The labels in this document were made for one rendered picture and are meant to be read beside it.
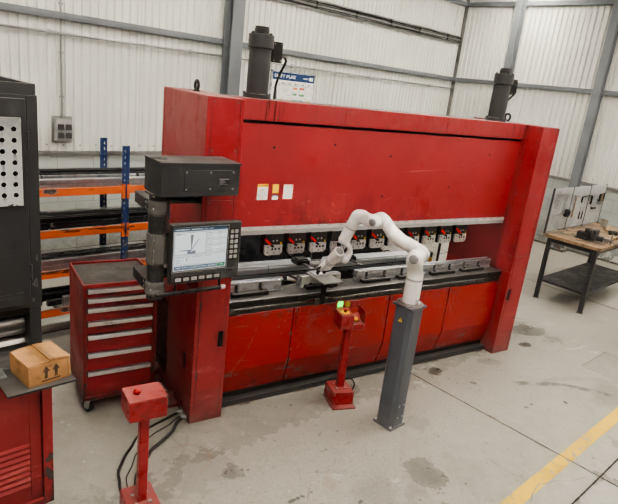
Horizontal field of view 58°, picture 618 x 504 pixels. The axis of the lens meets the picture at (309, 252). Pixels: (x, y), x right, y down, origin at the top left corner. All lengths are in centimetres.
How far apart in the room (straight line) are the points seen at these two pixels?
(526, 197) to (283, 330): 269
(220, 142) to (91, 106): 424
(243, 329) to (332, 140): 156
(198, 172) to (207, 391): 171
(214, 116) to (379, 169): 158
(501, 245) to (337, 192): 212
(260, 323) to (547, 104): 851
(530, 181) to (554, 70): 617
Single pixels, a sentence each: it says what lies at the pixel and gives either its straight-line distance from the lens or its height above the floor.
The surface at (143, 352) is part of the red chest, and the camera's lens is 434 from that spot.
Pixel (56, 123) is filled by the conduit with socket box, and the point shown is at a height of 164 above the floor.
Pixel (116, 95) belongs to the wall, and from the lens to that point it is 784.
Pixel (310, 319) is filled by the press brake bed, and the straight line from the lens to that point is 452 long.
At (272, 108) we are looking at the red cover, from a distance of 399.
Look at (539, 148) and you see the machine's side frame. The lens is 568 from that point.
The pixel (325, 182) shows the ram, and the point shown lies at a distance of 433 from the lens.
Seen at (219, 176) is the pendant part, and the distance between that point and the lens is 332.
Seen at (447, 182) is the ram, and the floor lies 174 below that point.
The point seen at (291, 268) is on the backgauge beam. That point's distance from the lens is 472.
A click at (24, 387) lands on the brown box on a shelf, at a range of 291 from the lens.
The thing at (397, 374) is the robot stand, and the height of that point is 47.
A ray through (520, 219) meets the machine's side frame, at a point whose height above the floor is 142.
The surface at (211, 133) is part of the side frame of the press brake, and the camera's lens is 361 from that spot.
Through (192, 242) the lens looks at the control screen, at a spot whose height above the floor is 149.
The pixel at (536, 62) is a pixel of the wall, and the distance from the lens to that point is 1190.
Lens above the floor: 245
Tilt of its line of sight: 17 degrees down
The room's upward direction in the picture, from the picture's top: 7 degrees clockwise
